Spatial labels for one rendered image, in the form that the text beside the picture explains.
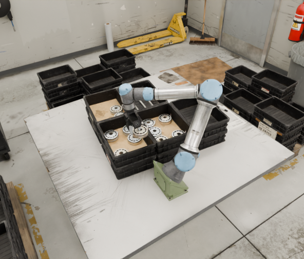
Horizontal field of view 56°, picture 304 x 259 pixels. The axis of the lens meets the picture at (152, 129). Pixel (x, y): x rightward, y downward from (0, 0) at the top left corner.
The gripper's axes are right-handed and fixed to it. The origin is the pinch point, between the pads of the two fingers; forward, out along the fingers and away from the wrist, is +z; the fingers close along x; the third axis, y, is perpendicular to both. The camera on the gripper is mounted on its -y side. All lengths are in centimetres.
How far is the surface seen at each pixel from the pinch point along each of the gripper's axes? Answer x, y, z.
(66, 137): 43, 54, 25
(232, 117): -91, 13, 40
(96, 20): -71, 356, 51
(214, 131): -56, -8, 21
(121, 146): 9.7, 10.2, 16.2
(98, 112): 12, 57, 16
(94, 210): 43, -24, 26
